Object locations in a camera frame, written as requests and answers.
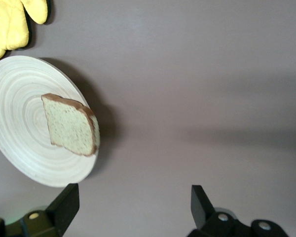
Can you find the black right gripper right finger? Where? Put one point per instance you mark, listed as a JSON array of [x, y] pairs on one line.
[[199, 209]]

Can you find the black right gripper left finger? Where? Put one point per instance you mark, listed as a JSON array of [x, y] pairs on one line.
[[64, 209]]

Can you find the bread slice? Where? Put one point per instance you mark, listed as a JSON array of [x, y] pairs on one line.
[[69, 123]]

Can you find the brown table cover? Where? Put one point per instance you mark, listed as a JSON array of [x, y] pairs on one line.
[[187, 74]]

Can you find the round wooden plate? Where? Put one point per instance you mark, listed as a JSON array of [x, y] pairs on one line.
[[14, 111]]

